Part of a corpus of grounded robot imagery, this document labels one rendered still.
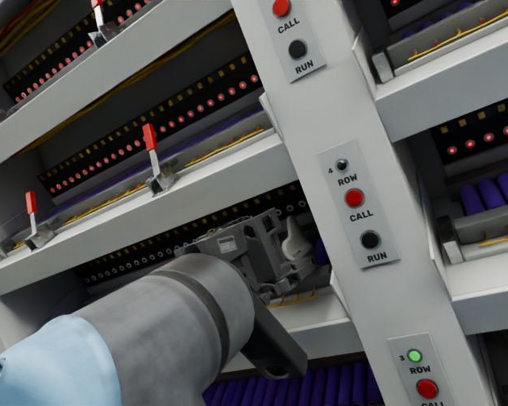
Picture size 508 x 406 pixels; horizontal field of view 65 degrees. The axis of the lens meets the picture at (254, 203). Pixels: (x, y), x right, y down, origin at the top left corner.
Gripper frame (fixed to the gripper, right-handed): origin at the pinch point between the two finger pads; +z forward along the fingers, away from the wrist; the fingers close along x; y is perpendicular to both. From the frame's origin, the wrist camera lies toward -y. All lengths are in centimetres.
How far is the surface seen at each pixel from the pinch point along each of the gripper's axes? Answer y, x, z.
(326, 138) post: 11.8, -11.1, -7.9
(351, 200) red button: 5.3, -11.3, -8.5
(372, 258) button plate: -0.8, -11.2, -8.3
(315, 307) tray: -5.4, -2.2, -5.3
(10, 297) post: 8, 54, -5
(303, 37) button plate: 21.4, -12.5, -7.9
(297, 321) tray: -6.0, -0.2, -6.8
